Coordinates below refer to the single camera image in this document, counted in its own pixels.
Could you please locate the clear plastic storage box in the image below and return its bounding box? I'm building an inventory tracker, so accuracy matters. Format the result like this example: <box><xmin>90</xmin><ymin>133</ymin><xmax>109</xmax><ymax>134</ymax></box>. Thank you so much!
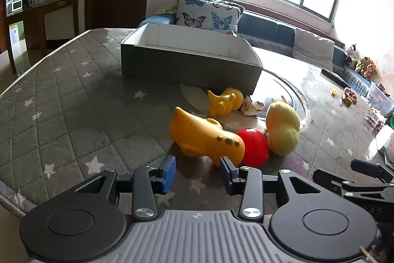
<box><xmin>366</xmin><ymin>82</ymin><xmax>394</xmax><ymax>116</ymax></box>

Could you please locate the red ball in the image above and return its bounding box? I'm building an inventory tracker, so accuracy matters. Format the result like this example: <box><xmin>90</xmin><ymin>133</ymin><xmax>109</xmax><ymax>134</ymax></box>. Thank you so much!
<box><xmin>236</xmin><ymin>128</ymin><xmax>270</xmax><ymax>167</ymax></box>

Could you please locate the yellow plush toy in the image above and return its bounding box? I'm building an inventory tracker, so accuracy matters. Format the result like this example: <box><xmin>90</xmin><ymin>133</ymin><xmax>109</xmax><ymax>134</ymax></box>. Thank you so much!
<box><xmin>265</xmin><ymin>102</ymin><xmax>301</xmax><ymax>157</ymax></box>

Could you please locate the white paper disc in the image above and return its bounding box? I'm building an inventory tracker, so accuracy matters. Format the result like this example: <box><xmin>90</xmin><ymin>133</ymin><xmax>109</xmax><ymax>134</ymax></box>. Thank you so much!
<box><xmin>180</xmin><ymin>84</ymin><xmax>216</xmax><ymax>112</ymax></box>

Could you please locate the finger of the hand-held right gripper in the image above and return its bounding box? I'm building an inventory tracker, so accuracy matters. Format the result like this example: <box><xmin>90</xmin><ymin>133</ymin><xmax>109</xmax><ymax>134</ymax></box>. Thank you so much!
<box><xmin>350</xmin><ymin>158</ymin><xmax>394</xmax><ymax>182</ymax></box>
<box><xmin>313</xmin><ymin>169</ymin><xmax>394</xmax><ymax>196</ymax></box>

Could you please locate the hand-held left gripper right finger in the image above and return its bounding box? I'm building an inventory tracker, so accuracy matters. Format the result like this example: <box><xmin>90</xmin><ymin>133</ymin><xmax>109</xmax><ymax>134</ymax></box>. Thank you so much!
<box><xmin>219</xmin><ymin>156</ymin><xmax>321</xmax><ymax>222</ymax></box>

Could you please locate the grey star quilted mat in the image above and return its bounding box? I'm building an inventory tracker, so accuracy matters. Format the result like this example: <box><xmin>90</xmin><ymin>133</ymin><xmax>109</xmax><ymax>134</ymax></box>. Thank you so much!
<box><xmin>0</xmin><ymin>28</ymin><xmax>394</xmax><ymax>220</ymax></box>

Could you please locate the grey sofa cushion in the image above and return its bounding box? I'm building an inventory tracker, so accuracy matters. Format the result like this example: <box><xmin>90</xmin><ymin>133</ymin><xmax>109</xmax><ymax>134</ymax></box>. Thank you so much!
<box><xmin>291</xmin><ymin>28</ymin><xmax>336</xmax><ymax>71</ymax></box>

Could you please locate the grey cardboard box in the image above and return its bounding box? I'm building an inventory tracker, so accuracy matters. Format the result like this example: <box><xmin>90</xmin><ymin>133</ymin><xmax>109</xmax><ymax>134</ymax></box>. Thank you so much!
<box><xmin>120</xmin><ymin>23</ymin><xmax>264</xmax><ymax>96</ymax></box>

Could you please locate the orange alien toy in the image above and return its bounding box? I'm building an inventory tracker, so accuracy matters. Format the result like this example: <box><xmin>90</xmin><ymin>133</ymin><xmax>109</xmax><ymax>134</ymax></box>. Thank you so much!
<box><xmin>170</xmin><ymin>106</ymin><xmax>246</xmax><ymax>167</ymax></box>

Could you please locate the dark wooden side table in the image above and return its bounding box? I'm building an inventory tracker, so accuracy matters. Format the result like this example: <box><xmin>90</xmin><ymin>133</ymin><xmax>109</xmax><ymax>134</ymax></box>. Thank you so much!
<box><xmin>24</xmin><ymin>0</ymin><xmax>80</xmax><ymax>52</ymax></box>

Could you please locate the white astronaut figurine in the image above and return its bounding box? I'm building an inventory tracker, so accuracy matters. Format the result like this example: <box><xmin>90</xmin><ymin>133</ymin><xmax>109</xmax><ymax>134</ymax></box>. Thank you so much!
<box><xmin>240</xmin><ymin>96</ymin><xmax>265</xmax><ymax>116</ymax></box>

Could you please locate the orange plush toy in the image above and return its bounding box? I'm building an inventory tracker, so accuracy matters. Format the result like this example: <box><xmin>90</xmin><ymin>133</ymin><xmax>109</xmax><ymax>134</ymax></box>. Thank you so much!
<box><xmin>355</xmin><ymin>56</ymin><xmax>377</xmax><ymax>79</ymax></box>

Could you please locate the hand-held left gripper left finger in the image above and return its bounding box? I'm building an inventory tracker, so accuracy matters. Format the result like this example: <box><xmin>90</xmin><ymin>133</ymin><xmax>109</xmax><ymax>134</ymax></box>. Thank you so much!
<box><xmin>74</xmin><ymin>155</ymin><xmax>177</xmax><ymax>220</ymax></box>

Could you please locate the blue sofa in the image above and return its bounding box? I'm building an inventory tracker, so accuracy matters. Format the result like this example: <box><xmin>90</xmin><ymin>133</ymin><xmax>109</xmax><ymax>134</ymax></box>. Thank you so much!
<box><xmin>137</xmin><ymin>11</ymin><xmax>374</xmax><ymax>91</ymax></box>

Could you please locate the yellow rubber duck toy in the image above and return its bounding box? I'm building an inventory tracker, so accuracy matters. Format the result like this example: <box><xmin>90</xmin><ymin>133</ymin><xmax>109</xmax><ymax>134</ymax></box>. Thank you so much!
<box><xmin>207</xmin><ymin>87</ymin><xmax>245</xmax><ymax>116</ymax></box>

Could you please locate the black and white plush toy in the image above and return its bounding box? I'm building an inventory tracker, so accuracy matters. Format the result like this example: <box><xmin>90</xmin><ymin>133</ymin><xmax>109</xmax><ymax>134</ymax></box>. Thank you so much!
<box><xmin>345</xmin><ymin>43</ymin><xmax>358</xmax><ymax>62</ymax></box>

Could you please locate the pink toy car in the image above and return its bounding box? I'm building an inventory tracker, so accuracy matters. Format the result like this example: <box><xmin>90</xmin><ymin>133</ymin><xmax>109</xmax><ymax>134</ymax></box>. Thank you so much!
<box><xmin>340</xmin><ymin>87</ymin><xmax>358</xmax><ymax>105</ymax></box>

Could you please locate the black remote control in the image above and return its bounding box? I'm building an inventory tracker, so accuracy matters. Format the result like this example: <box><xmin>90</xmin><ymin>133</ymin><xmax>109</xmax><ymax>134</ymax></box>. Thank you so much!
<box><xmin>321</xmin><ymin>67</ymin><xmax>348</xmax><ymax>87</ymax></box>

